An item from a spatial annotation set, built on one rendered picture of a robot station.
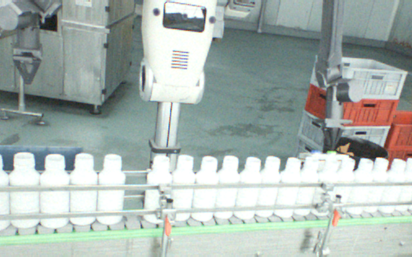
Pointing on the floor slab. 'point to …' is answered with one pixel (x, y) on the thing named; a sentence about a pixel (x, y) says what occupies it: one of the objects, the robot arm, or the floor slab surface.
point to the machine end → (69, 54)
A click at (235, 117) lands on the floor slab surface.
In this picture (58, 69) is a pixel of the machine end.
